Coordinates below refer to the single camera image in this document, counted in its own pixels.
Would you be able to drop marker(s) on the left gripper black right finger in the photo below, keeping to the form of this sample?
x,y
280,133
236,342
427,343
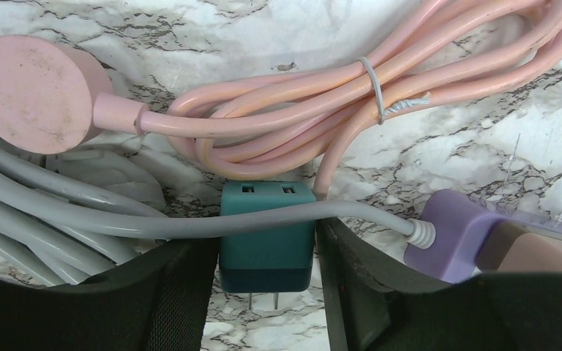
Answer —
x,y
374,302

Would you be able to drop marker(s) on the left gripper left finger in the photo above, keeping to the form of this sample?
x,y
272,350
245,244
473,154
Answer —
x,y
158,301

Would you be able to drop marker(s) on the teal plug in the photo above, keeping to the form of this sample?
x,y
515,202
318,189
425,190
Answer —
x,y
276,260

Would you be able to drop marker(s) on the pink dual USB charger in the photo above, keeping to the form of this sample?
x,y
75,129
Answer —
x,y
516,247

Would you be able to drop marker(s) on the purple power strip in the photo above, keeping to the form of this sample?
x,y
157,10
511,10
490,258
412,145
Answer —
x,y
462,225

